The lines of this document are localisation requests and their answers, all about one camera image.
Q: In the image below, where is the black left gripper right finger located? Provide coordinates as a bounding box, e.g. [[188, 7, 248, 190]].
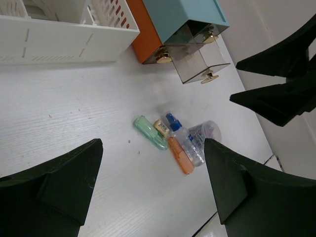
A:
[[204, 139, 316, 237]]

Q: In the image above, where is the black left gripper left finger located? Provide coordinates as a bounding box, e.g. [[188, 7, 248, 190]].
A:
[[0, 138, 103, 237]]

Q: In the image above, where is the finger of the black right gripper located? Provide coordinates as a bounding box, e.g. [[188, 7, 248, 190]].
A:
[[230, 81, 316, 127], [236, 13, 316, 79]]

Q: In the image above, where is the clear smoky drawer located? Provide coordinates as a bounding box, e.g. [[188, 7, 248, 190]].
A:
[[165, 37, 229, 84]]

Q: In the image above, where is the clear blue spray bottle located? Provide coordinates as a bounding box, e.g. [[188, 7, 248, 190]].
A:
[[165, 113, 205, 167]]

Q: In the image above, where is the orange translucent case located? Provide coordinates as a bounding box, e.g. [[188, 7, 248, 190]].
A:
[[167, 137, 194, 175]]

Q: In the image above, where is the green translucent case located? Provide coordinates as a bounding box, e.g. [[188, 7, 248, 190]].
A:
[[133, 116, 168, 151]]

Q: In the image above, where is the small yellow eraser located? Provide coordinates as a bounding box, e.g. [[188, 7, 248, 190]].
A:
[[154, 119, 170, 138]]

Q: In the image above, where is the teal orange drawer box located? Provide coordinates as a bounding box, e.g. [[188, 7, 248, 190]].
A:
[[127, 0, 230, 64]]

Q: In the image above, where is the white plastic file organizer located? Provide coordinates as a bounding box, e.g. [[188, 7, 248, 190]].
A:
[[0, 0, 140, 65]]

